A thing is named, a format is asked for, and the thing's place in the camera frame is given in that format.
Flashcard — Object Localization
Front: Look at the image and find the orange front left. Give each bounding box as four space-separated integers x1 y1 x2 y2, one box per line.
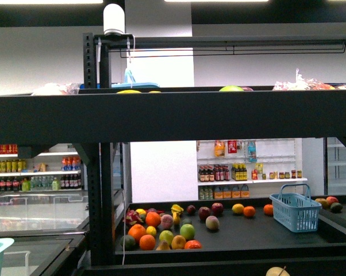
128 224 147 243

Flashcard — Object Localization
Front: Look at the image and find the white retail shelf with bottles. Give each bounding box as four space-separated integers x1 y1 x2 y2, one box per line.
197 138 307 200

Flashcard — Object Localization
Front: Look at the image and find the dark red apple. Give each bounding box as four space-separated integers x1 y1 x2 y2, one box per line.
198 206 211 221

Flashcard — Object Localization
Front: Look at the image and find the green apple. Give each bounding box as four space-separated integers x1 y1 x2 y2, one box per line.
180 224 195 240

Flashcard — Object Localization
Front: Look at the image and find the yellow lemon on mid shelf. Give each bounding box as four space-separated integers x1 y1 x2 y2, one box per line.
232 204 244 215

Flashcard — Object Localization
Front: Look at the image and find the light blue basket on shelf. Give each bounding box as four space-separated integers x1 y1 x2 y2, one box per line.
270 183 322 233

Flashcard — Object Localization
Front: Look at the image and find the pink dragon fruit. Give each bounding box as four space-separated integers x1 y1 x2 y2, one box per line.
124 209 144 227

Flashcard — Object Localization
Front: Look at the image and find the pale yellow pear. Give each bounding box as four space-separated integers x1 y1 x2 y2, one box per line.
266 267 290 276

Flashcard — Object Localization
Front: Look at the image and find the black metal produce shelf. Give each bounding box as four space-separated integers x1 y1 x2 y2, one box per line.
0 33 346 275

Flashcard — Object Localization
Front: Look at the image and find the orange front bottom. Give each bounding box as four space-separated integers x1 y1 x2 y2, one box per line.
139 234 156 251

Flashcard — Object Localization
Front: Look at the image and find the white cylindrical lamp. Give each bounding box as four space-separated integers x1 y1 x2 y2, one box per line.
103 3 125 35

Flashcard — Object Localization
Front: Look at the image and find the orange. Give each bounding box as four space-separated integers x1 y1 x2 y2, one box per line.
139 234 156 251
128 224 147 243

